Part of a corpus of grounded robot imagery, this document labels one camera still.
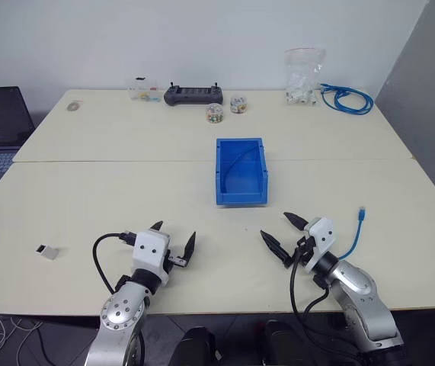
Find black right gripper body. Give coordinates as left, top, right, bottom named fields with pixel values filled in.
left=291, top=235, right=317, bottom=268

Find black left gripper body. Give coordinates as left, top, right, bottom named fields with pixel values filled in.
left=162, top=246, right=187, bottom=275

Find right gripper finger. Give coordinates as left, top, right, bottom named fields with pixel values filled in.
left=259, top=230, right=294, bottom=268
left=283, top=211, right=309, bottom=232

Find small silver metal block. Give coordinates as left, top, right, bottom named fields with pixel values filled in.
left=35, top=243, right=59, bottom=262

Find blue plastic storage bin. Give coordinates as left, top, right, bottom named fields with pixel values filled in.
left=214, top=137, right=270, bottom=208

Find dark rounded shape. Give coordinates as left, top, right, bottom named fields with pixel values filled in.
left=171, top=326, right=219, bottom=366

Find clear jar of colourful bits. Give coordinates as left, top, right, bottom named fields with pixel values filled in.
left=205, top=102, right=225, bottom=124
left=229, top=95, right=249, bottom=115

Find clear plastic parts box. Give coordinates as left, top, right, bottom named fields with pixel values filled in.
left=126, top=75, right=163, bottom=102

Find black handheld remote controller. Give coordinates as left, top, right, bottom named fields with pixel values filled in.
left=163, top=81, right=226, bottom=108

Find clear zip bag of connectors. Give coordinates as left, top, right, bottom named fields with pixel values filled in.
left=283, top=47, right=327, bottom=108

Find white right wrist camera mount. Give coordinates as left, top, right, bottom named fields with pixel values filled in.
left=303, top=217, right=336, bottom=274

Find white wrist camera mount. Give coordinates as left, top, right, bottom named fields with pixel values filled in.
left=303, top=217, right=336, bottom=274
left=132, top=229, right=173, bottom=287

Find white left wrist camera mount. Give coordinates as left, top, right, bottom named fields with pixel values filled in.
left=132, top=229, right=173, bottom=287

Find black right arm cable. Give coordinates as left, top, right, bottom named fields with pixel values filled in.
left=289, top=243, right=332, bottom=316

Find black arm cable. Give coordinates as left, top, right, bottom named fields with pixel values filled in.
left=289, top=243, right=332, bottom=316
left=91, top=230, right=138, bottom=295

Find blue cable with connector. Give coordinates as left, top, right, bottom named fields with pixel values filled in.
left=337, top=206, right=368, bottom=262

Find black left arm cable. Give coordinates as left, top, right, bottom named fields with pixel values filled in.
left=91, top=230, right=138, bottom=295

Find white floor cables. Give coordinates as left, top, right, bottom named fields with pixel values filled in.
left=0, top=315, right=43, bottom=366

